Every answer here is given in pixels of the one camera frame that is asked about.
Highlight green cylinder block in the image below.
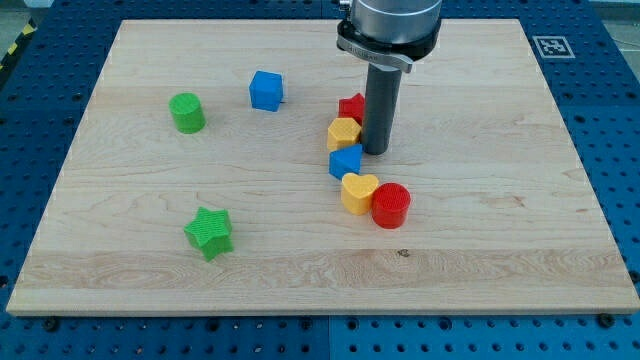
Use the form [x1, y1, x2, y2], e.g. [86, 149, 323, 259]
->
[169, 92, 206, 134]

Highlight blue cube block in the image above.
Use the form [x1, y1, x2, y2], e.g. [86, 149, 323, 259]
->
[249, 71, 284, 112]

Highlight yellow heart block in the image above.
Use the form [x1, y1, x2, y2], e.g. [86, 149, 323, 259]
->
[340, 173, 379, 215]

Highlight green star block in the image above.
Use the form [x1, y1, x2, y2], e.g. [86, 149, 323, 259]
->
[183, 207, 234, 262]

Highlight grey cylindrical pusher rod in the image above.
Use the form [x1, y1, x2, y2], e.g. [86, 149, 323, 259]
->
[361, 63, 402, 155]

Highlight red cylinder block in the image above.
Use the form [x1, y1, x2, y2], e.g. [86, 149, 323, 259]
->
[371, 183, 411, 229]

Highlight red pentagon block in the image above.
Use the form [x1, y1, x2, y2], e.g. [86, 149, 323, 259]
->
[338, 93, 365, 125]

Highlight yellow hexagon block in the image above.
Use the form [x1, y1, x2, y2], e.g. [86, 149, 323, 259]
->
[326, 117, 361, 151]

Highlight blue triangle block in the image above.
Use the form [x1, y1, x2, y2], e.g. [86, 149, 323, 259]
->
[328, 144, 363, 180]

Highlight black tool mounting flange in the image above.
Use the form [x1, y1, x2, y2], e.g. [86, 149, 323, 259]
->
[336, 20, 442, 73]

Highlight white fiducial marker tag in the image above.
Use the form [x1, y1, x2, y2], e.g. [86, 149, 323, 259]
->
[532, 35, 575, 59]

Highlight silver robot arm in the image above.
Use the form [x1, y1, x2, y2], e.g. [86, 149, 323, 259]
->
[336, 0, 442, 155]

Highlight wooden board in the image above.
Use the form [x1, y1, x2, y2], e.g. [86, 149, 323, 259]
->
[7, 19, 639, 317]

